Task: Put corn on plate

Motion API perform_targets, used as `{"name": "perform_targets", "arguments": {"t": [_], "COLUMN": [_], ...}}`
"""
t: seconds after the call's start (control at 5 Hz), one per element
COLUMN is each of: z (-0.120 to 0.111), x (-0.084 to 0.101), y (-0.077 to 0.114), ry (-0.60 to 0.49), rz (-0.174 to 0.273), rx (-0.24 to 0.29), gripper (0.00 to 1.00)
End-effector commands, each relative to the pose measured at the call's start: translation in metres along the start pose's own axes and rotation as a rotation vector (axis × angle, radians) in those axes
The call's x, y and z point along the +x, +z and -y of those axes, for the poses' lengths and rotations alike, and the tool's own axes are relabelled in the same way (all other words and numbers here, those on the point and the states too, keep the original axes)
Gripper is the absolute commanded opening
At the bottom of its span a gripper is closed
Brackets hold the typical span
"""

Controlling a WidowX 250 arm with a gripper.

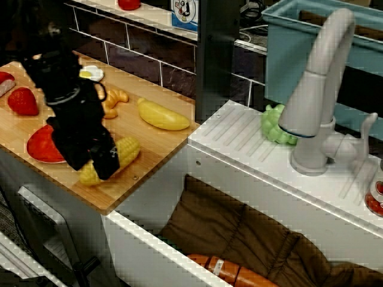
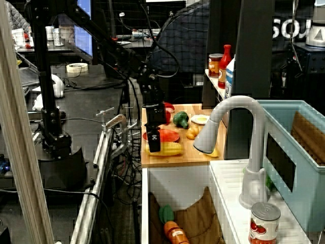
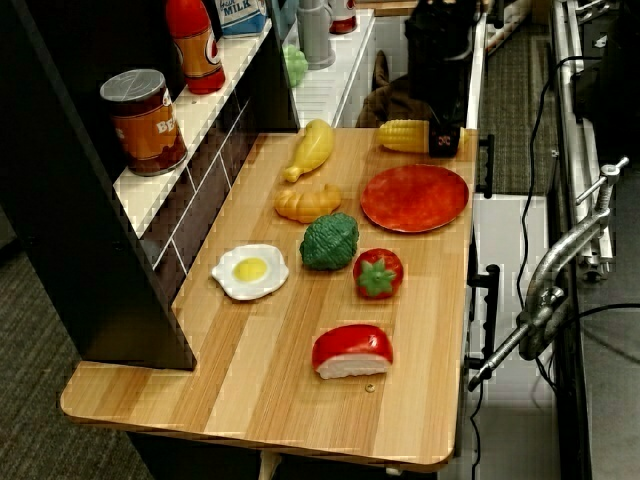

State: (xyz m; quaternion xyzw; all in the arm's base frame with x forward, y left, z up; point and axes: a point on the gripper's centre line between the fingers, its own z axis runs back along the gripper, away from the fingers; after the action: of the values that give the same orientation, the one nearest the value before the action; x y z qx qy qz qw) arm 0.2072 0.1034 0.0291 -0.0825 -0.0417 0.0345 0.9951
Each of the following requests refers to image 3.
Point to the white toy kitchen sink unit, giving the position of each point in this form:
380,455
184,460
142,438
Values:
345,85

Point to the red toy sushi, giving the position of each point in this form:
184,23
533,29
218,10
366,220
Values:
352,350

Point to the black WidowX robot arm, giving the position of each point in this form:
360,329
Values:
445,25

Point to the metal C-clamp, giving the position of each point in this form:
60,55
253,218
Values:
550,280

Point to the grey toy faucet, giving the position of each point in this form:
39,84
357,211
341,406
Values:
316,35

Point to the toy tomato can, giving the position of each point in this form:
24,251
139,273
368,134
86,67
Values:
343,15

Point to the light green toy vegetable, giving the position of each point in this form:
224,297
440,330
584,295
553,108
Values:
295,65

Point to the yellow toy corn cob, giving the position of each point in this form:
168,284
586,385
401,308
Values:
402,136

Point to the brown cloth in sink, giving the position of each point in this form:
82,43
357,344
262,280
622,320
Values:
387,97

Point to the toy milk carton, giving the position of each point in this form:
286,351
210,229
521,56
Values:
240,17

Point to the aluminium frame rail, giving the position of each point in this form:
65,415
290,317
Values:
582,125

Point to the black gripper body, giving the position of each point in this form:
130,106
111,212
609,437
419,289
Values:
442,90

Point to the toy beans can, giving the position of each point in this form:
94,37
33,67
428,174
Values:
145,125

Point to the green toy broccoli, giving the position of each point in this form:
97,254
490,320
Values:
330,242

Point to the red toy ketchup bottle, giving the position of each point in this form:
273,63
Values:
196,45

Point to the red toy tomato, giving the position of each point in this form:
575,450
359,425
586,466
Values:
377,272

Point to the red round plate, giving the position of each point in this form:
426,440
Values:
415,197

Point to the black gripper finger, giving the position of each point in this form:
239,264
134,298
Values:
444,141

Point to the toy croissant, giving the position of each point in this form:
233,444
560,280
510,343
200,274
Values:
307,201

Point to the black toy kitchen hutch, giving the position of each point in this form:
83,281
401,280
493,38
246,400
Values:
65,200

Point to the white toy fried egg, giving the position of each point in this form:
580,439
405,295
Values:
250,271

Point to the yellow toy banana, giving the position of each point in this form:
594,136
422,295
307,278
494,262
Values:
312,147

